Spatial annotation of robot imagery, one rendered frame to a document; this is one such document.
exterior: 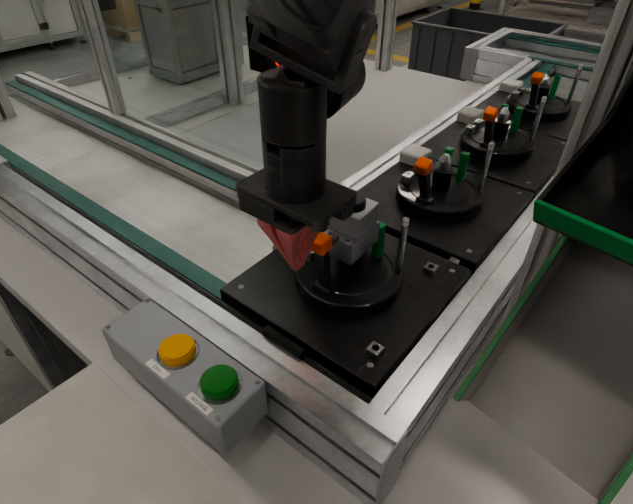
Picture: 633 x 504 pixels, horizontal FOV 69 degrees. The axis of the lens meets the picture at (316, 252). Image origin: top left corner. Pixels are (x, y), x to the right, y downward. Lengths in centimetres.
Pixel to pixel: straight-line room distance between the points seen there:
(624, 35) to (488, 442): 44
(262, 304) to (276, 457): 18
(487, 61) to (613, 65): 128
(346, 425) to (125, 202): 61
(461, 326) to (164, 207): 56
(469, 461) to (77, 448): 46
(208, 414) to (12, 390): 152
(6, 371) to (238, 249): 142
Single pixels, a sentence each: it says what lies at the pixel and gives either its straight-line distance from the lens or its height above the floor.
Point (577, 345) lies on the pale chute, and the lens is 48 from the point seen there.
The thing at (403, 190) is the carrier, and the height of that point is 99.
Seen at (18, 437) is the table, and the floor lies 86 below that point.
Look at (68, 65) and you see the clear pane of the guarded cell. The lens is 179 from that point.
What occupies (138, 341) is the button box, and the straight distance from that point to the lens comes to 59.
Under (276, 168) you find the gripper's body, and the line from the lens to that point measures 41.
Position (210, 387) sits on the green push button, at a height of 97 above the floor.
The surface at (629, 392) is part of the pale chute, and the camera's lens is 48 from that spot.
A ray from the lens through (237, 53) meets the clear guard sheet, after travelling 82.
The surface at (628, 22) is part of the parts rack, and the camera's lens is 43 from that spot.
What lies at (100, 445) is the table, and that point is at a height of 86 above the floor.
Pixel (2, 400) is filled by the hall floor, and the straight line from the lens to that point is 197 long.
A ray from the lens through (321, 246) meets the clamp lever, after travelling 50.
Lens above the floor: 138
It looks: 39 degrees down
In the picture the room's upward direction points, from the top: straight up
